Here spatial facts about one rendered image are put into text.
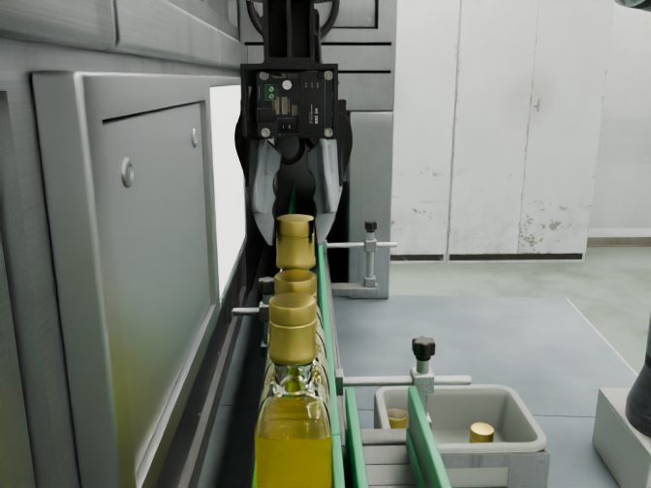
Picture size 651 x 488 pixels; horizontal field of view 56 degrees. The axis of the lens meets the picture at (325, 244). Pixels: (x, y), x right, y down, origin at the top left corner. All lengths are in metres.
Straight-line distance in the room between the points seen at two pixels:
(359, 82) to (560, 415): 0.87
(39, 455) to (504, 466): 0.63
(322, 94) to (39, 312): 0.24
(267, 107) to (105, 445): 0.27
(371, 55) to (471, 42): 2.92
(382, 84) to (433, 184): 2.93
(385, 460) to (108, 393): 0.41
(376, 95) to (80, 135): 1.19
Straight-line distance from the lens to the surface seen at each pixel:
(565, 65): 4.62
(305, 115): 0.46
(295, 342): 0.43
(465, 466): 0.89
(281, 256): 0.54
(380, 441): 0.79
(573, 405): 1.22
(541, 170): 4.62
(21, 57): 0.40
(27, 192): 0.39
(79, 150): 0.40
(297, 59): 0.45
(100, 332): 0.42
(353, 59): 1.52
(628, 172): 5.42
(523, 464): 0.92
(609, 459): 1.05
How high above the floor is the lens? 1.31
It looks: 15 degrees down
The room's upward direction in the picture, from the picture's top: straight up
